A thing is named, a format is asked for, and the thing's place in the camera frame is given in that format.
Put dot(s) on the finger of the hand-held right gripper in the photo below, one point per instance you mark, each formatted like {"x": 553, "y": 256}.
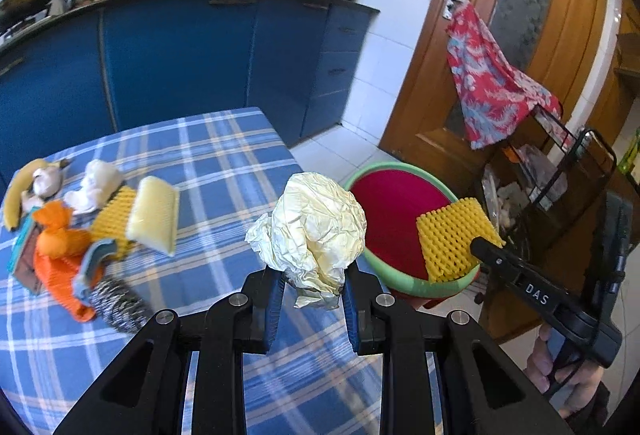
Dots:
{"x": 500, "y": 261}

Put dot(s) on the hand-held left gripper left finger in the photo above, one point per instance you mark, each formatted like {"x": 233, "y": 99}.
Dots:
{"x": 274, "y": 315}

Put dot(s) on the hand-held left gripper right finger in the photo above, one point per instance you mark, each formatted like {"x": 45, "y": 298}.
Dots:
{"x": 351, "y": 315}

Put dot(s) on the yellow foam net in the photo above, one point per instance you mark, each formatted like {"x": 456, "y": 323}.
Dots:
{"x": 450, "y": 235}
{"x": 112, "y": 215}

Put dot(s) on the cream paper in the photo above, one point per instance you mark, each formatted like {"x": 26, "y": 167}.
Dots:
{"x": 310, "y": 225}

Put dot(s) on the green rimmed red basin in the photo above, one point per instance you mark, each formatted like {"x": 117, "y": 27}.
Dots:
{"x": 390, "y": 205}

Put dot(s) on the cream foam sponge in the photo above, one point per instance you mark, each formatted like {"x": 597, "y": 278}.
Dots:
{"x": 152, "y": 215}

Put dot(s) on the grey blue sponge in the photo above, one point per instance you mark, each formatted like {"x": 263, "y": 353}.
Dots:
{"x": 97, "y": 255}

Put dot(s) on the orange cloth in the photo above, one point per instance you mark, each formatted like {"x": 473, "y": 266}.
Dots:
{"x": 60, "y": 245}

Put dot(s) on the person's right forearm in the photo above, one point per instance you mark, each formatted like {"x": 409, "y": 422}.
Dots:
{"x": 595, "y": 410}

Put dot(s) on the person's right hand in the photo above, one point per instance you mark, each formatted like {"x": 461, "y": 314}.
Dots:
{"x": 537, "y": 360}

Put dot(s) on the plastic bag of eggs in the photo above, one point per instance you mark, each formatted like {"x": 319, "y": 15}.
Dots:
{"x": 505, "y": 207}

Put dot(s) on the clear plastic bag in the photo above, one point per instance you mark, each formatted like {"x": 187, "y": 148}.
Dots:
{"x": 537, "y": 162}

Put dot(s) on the steel wool scrubber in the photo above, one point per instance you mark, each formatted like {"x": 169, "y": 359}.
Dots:
{"x": 122, "y": 305}

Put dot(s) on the blue plaid tablecloth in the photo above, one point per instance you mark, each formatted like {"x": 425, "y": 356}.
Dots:
{"x": 200, "y": 155}

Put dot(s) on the red floral cloth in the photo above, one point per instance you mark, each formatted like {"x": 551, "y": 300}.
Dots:
{"x": 480, "y": 80}

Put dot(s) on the wooden door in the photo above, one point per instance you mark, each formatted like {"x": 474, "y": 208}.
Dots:
{"x": 430, "y": 65}

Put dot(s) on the white crumpled tissue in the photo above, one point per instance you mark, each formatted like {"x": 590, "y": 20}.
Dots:
{"x": 97, "y": 185}

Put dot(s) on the teal edged brown packet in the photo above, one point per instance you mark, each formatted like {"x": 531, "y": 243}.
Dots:
{"x": 25, "y": 265}

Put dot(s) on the garlic bulb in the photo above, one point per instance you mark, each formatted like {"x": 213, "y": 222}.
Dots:
{"x": 45, "y": 180}

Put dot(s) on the blue kitchen base cabinets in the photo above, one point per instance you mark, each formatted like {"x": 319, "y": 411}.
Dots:
{"x": 175, "y": 55}

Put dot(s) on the banana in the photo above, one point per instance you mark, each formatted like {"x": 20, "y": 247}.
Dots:
{"x": 20, "y": 187}

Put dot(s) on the black wok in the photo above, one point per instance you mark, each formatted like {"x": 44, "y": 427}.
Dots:
{"x": 27, "y": 0}

